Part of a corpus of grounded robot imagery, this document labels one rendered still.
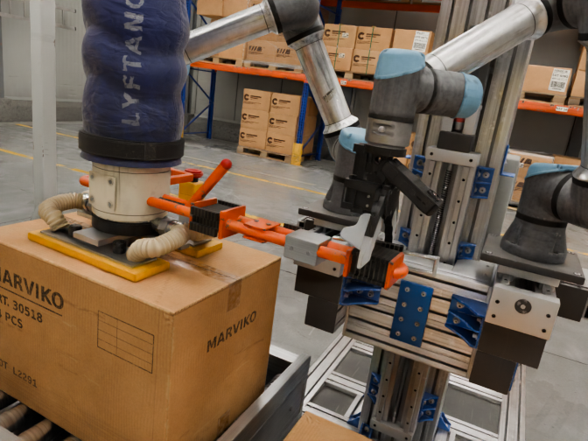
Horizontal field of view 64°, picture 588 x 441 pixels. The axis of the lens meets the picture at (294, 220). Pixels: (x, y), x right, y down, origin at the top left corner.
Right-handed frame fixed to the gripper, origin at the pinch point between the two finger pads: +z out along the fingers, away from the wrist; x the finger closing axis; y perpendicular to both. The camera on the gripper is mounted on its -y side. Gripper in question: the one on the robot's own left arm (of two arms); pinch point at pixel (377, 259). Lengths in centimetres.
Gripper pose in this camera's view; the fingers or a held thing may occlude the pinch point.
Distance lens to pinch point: 85.8
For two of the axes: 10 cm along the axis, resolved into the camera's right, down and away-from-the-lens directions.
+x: -4.7, 1.8, -8.6
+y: -8.7, -2.3, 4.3
